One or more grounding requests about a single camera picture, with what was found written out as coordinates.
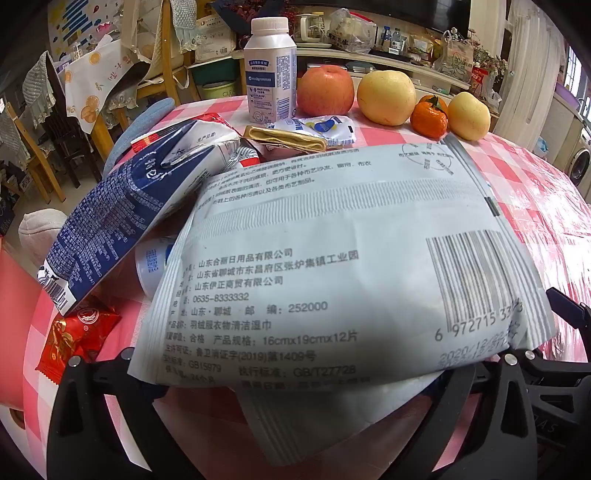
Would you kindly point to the dark green storage box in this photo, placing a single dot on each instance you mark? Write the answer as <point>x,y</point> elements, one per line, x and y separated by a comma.
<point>212,74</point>

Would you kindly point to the orange tangerine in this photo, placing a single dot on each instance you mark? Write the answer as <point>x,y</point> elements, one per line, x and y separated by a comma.
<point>429,120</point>

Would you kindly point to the white curtain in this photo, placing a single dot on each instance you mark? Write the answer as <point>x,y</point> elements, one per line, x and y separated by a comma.
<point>531,69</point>

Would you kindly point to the small yellow pear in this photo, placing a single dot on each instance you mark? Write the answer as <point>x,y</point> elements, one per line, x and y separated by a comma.
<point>468,115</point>

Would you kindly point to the blue white milk carton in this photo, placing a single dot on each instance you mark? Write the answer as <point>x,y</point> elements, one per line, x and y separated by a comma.
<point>115,217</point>

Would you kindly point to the dining table orange print cloth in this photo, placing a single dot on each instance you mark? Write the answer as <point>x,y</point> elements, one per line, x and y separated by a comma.
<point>97,78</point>

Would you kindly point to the white blue small packet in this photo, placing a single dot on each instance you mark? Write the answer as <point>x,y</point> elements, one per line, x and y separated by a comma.
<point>323,127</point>

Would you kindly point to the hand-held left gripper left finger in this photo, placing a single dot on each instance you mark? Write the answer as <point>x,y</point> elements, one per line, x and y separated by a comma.
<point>111,369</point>

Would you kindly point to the light wooden chair crochet cover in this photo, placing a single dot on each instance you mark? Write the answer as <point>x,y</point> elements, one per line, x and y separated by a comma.
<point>18,138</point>

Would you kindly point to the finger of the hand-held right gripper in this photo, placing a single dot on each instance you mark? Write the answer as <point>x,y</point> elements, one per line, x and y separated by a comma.
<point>570,309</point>

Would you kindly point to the dark blue flower bouquet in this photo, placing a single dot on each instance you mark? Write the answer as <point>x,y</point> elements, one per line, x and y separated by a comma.
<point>244,9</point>

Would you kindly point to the clear plastic water bottle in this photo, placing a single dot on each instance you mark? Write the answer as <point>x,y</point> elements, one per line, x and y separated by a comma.
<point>395,39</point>

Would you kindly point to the small white blue bottle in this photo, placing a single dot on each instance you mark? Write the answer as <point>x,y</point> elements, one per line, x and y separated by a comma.
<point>150,267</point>

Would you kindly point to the light wooden chair beige cushion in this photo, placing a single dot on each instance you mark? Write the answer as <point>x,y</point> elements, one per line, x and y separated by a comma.
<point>173,78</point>

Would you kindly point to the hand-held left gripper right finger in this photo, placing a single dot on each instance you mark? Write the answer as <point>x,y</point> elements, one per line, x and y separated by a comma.
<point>489,371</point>

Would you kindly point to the dark wooden chair crochet cover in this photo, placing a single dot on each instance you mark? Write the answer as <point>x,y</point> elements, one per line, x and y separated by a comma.
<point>69,124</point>

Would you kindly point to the white rice bag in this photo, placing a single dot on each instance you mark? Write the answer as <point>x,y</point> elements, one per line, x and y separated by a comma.
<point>214,37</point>

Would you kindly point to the washing machine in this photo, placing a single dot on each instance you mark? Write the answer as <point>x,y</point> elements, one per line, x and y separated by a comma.
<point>579,161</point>

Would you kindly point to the clear printed gift bag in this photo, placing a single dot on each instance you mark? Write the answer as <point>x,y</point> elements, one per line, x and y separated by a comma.
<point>455,55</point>

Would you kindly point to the glass kettle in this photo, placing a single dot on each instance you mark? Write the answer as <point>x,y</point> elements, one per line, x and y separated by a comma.
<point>309,27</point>

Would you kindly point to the pink plastic bucket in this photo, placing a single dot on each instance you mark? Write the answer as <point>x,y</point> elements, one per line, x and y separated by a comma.
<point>14,295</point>

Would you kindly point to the blue denim cushion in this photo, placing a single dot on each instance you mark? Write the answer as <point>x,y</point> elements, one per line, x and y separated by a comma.
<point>138,129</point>

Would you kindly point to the red white snack packet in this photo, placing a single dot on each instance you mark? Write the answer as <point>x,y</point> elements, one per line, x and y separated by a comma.
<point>214,120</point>

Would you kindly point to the grey wet wipe packet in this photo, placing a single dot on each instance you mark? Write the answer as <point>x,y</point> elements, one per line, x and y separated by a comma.
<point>323,277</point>

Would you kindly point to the white bottle blue label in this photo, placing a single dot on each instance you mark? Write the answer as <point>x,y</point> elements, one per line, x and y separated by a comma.
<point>270,78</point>

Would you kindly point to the red gold snack packet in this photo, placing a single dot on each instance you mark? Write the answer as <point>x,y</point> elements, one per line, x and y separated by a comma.
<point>74,337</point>

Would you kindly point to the gold foil wrapper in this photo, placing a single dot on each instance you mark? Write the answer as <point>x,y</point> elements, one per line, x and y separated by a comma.
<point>281,137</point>

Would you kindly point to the red apple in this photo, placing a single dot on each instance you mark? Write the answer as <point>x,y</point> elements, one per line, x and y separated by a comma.
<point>325,92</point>

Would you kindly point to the pink checkered tablecloth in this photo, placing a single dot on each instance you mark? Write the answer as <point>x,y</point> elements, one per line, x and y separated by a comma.
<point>531,194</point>

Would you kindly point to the wall poster blue strips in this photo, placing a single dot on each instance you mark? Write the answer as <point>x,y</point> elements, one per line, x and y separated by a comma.
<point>74,18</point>

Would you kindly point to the plastic bag of food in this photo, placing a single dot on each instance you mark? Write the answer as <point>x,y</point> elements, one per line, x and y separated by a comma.
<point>353,30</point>

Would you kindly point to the grey owl print cushion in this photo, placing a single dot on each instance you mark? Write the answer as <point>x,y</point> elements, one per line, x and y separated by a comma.
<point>41,235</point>

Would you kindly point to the large yellow apple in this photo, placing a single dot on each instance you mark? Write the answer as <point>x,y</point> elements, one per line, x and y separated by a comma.
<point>387,97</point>

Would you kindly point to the beige cloth apron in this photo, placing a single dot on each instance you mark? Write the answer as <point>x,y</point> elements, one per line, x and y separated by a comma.
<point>138,41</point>

